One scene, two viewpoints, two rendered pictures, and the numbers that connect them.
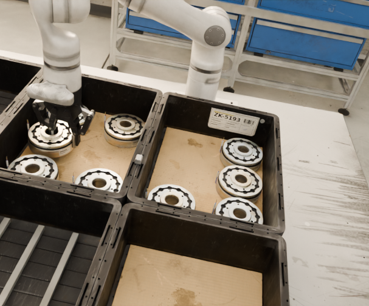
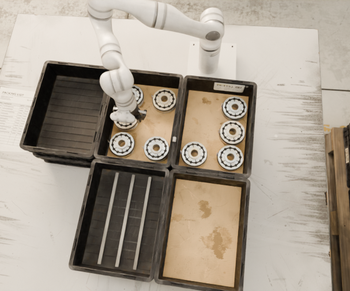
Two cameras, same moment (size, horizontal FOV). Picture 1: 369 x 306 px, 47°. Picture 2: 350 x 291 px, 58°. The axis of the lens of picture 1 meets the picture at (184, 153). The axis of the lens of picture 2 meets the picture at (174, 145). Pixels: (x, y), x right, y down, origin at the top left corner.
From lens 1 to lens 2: 0.63 m
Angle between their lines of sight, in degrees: 33
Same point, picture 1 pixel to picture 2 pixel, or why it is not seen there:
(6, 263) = (123, 196)
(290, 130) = (274, 56)
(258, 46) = not seen: outside the picture
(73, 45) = (128, 96)
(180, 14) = (188, 29)
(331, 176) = (297, 94)
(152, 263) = (188, 187)
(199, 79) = (206, 54)
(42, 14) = (110, 93)
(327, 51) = not seen: outside the picture
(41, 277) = (139, 201)
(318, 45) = not seen: outside the picture
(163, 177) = (189, 132)
